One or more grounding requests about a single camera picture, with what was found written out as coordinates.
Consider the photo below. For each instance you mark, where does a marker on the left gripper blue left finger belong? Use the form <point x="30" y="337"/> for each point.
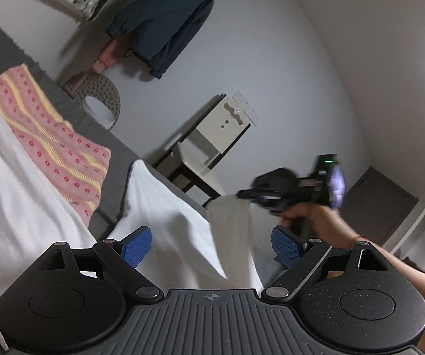
<point x="134" y="247"/>

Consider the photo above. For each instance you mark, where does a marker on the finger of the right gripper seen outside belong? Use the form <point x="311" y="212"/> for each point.
<point x="248" y="194"/>

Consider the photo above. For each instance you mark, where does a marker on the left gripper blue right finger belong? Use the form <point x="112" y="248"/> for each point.
<point x="290" y="248"/>

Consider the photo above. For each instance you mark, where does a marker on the person's right hand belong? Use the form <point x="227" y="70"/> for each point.
<point x="325" y="222"/>

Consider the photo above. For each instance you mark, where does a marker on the cream and black wooden chair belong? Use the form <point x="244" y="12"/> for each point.
<point x="204" y="143"/>

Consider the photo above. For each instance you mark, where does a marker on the dark grey door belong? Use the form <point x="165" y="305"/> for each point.
<point x="376" y="206"/>

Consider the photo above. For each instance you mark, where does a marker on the pink striped folded sweater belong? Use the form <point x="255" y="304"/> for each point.
<point x="75" y="165"/>

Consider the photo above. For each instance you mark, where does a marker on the grey bumpy round stool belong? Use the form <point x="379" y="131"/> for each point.
<point x="97" y="95"/>

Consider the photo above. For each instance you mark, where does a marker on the dark teal hanging jacket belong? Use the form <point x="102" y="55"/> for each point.
<point x="158" y="30"/>

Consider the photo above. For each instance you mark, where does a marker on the pink hanging garment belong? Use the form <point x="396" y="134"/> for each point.
<point x="114" y="51"/>

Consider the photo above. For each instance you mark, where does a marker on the dark grey bed sheet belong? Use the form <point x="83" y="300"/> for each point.
<point x="32" y="212"/>

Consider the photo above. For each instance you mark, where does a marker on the white wall socket strip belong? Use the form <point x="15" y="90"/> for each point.
<point x="247" y="107"/>

